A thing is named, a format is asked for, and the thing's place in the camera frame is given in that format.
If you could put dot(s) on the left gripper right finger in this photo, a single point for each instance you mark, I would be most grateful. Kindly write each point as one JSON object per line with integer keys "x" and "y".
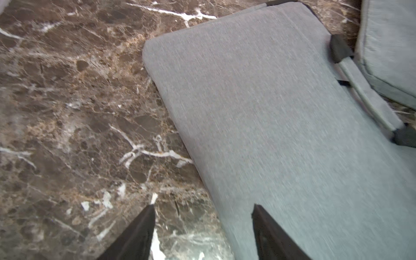
{"x": 272, "y": 242}

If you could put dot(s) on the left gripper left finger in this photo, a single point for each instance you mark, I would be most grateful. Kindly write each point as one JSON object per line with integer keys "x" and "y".
{"x": 135, "y": 241}

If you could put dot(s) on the grey laptop bag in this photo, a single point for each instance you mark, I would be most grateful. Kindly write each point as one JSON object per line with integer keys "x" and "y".
{"x": 259, "y": 106}
{"x": 386, "y": 48}

